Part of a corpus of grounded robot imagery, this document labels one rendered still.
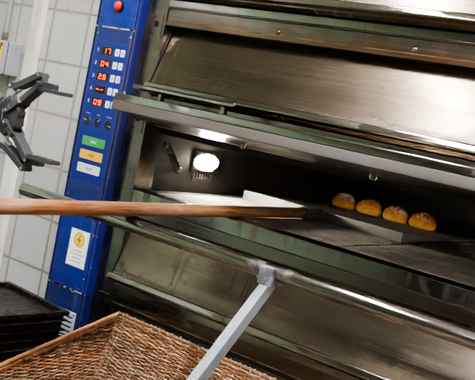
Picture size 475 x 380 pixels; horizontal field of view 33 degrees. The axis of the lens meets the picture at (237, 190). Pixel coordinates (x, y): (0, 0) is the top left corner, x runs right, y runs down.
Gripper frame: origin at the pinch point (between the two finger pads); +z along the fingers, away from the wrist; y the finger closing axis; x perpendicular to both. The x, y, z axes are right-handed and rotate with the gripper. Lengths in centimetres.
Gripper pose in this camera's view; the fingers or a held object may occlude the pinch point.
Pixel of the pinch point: (57, 128)
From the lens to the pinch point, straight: 163.4
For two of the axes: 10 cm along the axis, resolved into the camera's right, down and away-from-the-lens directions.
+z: 8.0, 2.2, -5.6
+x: -5.7, -0.4, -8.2
